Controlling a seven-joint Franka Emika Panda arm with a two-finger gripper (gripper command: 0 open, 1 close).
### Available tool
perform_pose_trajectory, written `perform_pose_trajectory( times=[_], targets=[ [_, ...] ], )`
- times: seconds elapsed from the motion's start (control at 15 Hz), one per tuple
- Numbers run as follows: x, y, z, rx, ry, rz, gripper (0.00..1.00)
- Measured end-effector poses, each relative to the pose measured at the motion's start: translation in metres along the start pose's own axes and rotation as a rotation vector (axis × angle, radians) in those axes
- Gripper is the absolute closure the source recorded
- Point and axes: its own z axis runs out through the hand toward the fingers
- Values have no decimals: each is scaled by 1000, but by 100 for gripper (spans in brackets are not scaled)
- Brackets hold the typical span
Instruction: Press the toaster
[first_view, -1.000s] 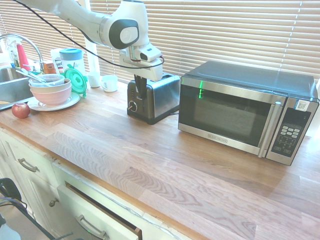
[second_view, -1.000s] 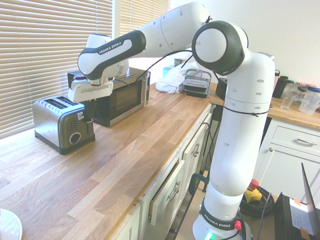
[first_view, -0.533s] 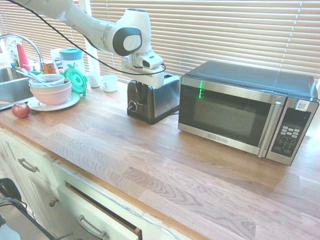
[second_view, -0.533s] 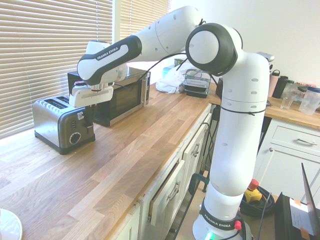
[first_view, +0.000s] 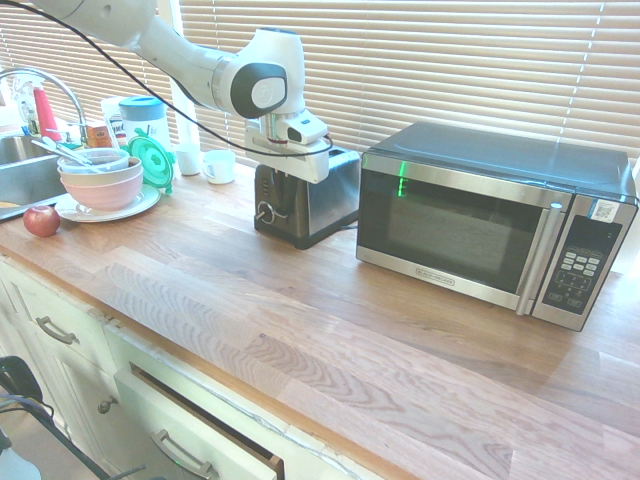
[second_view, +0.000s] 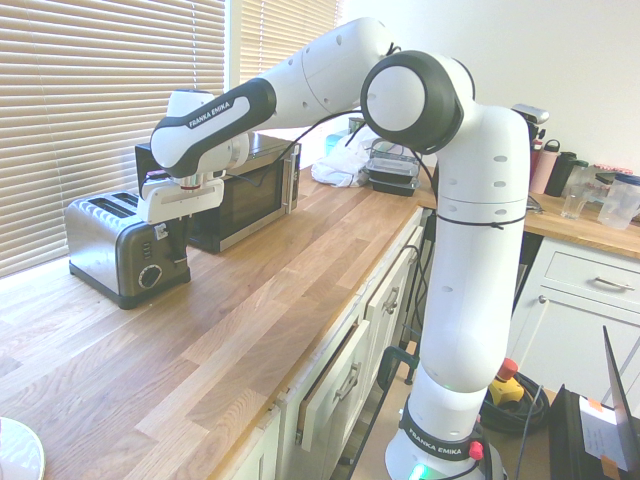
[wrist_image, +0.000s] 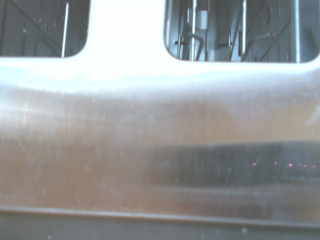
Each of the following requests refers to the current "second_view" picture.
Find narrow beige window blind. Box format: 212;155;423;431
239;0;346;87

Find pink water bottle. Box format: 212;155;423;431
528;138;562;196

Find white plastic bag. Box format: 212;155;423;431
310;130;375;190

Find clear drinking glass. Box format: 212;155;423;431
559;180;590;221

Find stainless steel toaster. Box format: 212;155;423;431
64;191;193;311

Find white plate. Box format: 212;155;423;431
0;416;48;480

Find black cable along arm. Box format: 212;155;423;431
279;42;441;166

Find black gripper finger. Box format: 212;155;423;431
179;215;195;264
167;218;183;263

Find teal plastic container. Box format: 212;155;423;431
324;129;352;157

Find green black clamp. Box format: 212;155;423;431
376;343;417;392

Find clear pitcher blue lid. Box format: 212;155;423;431
596;173;640;231

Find dark open laptop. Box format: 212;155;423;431
601;324;640;475

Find black water bottle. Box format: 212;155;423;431
543;150;578;198

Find black food container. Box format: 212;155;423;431
366;153;422;195

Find yellow red emergency stop button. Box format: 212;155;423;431
486;356;522;407

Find white open cabinet door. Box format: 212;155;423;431
295;319;372;452

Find grey camera on stand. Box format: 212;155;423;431
511;102;551;141

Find black coiled floor cables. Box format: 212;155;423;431
478;369;551;432

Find black steel microwave oven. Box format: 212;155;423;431
134;131;303;254

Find wide beige window blind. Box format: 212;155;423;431
0;0;227;279

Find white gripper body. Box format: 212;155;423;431
140;177;225;224

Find white drawer metal handle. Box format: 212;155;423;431
541;248;640;302

